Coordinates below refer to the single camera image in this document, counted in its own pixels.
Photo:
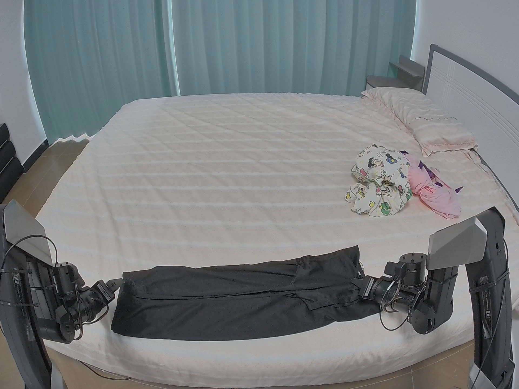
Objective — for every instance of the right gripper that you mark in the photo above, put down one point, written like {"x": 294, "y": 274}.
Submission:
{"x": 379, "y": 292}

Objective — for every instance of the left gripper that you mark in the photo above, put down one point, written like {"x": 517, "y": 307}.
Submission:
{"x": 95, "y": 300}

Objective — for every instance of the black T-shirt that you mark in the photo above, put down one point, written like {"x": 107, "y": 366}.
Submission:
{"x": 227, "y": 298}

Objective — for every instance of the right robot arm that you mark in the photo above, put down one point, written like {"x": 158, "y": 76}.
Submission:
{"x": 454, "y": 241}

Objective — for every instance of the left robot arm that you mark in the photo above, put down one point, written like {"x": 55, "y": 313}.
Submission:
{"x": 24, "y": 294}

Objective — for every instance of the bed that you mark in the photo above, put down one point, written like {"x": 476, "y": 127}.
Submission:
{"x": 243, "y": 156}

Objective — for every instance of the white printed pyjama garment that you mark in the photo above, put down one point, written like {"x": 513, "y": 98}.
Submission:
{"x": 381, "y": 193}

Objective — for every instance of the pink garment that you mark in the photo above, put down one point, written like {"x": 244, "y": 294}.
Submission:
{"x": 438, "y": 201}

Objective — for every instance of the pale pink pillow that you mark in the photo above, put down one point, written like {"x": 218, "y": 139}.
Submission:
{"x": 429, "y": 120}

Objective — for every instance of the grey bedside table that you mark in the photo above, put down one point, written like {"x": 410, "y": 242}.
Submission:
{"x": 381, "y": 81}

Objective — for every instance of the blue-green curtain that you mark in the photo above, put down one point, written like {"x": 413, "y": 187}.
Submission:
{"x": 292, "y": 35}
{"x": 101, "y": 55}

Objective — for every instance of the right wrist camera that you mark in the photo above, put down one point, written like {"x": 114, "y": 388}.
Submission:
{"x": 392, "y": 270}

